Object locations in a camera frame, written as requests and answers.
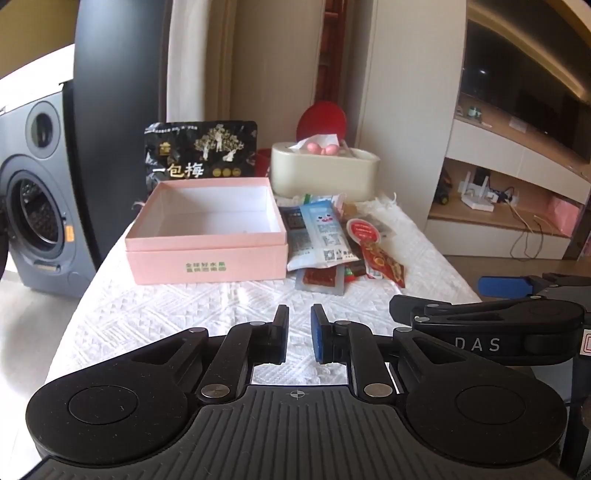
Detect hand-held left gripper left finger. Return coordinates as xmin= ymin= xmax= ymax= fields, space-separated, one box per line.
xmin=131 ymin=305 xmax=290 ymax=406

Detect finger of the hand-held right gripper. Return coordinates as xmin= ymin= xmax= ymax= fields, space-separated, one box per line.
xmin=479 ymin=272 xmax=591 ymax=301
xmin=390 ymin=295 xmax=586 ymax=366

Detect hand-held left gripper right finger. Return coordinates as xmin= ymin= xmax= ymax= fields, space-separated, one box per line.
xmin=310 ymin=303 xmax=462 ymax=403

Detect dark red sauce packet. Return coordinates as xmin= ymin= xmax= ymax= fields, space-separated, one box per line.
xmin=294 ymin=264 xmax=348 ymax=297

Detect light blue snack packet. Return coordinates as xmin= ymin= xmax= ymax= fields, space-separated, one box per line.
xmin=286 ymin=200 xmax=360 ymax=271

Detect pink cardboard box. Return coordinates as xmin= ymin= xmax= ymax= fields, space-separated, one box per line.
xmin=124 ymin=178 xmax=290 ymax=286

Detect dark grey snack packet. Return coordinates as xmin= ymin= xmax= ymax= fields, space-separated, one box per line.
xmin=278 ymin=206 xmax=306 ymax=243

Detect white router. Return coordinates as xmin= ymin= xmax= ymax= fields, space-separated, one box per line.
xmin=456 ymin=170 xmax=496 ymax=213

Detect pink paper bag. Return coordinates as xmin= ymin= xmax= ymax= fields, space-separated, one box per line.
xmin=549 ymin=195 xmax=581 ymax=239

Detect red snack packet orange print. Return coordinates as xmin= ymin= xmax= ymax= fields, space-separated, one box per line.
xmin=359 ymin=241 xmax=408 ymax=288

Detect white textured tablecloth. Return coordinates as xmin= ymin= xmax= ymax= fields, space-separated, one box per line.
xmin=44 ymin=191 xmax=484 ymax=389

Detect toy car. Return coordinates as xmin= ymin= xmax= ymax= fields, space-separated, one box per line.
xmin=435 ymin=167 xmax=452 ymax=207

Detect clear packet round red label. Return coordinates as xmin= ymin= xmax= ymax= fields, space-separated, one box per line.
xmin=345 ymin=216 xmax=399 ymax=247

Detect white television cabinet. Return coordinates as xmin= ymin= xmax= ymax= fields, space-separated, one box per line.
xmin=424 ymin=113 xmax=591 ymax=261

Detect cream tissue box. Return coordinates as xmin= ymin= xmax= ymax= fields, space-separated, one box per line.
xmin=270 ymin=133 xmax=382 ymax=202

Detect black television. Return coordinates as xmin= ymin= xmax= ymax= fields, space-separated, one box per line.
xmin=461 ymin=19 xmax=591 ymax=166

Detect black snack bag gold print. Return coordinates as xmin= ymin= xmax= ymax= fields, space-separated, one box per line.
xmin=142 ymin=121 xmax=258 ymax=204

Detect red round paddle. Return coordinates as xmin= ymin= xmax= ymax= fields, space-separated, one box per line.
xmin=296 ymin=102 xmax=348 ymax=142

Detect grey washing machine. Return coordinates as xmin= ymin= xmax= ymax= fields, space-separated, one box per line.
xmin=0 ymin=90 xmax=99 ymax=299

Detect tangled cables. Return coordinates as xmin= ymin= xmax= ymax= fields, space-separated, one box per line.
xmin=501 ymin=187 xmax=561 ymax=260

